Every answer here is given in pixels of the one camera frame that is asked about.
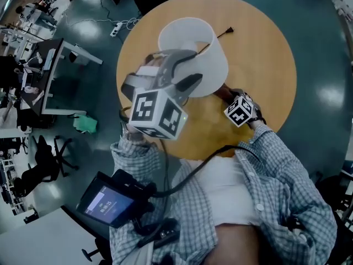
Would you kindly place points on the black screen device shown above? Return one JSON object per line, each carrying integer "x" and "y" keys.
{"x": 110, "y": 206}

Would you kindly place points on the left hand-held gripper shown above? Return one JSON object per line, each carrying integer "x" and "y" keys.
{"x": 149, "y": 106}

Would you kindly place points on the white power strip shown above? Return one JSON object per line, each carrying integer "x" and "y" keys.
{"x": 115, "y": 29}

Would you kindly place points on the plain white table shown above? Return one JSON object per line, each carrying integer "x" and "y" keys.
{"x": 41, "y": 239}

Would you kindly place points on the white storage shelf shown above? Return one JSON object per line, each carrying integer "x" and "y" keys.
{"x": 9, "y": 189}

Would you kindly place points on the person's left forearm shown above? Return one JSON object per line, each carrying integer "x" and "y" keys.
{"x": 132, "y": 153}

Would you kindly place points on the person's right forearm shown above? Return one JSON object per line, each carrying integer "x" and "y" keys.
{"x": 270, "y": 142}

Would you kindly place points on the green plastic bag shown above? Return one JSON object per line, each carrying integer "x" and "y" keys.
{"x": 85, "y": 124}

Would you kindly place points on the black office chair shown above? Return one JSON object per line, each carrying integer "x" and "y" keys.
{"x": 41, "y": 161}
{"x": 333, "y": 192}

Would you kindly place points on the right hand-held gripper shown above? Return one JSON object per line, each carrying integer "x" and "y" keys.
{"x": 238, "y": 110}

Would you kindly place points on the black top desk white frame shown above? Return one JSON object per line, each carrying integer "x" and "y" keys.
{"x": 47, "y": 84}

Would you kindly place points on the person's plaid shirt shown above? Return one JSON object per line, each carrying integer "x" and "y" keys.
{"x": 193, "y": 203}

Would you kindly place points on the black waist-mounted controller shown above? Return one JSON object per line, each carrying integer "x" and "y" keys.
{"x": 165, "y": 233}

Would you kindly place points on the person's white undershirt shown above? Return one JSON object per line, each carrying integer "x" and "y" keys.
{"x": 226, "y": 192}

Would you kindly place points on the person's dark trousers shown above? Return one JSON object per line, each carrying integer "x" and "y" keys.
{"x": 240, "y": 247}

